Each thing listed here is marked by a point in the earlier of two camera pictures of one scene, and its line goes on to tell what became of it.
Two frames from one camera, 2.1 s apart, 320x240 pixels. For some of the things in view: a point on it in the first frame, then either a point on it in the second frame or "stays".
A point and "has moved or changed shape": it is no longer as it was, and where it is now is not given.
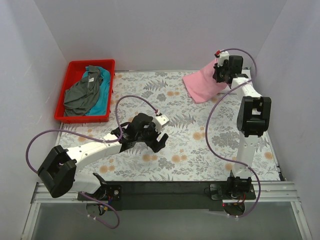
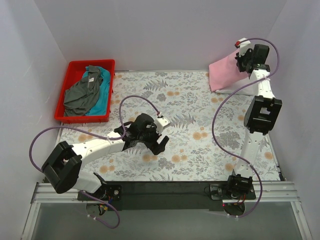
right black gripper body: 219,74 → 242,60
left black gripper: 152,137 stays
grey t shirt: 79,98 stays
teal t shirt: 101,106 stays
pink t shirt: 201,85 has moved or changed shape
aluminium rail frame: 266,192 stays
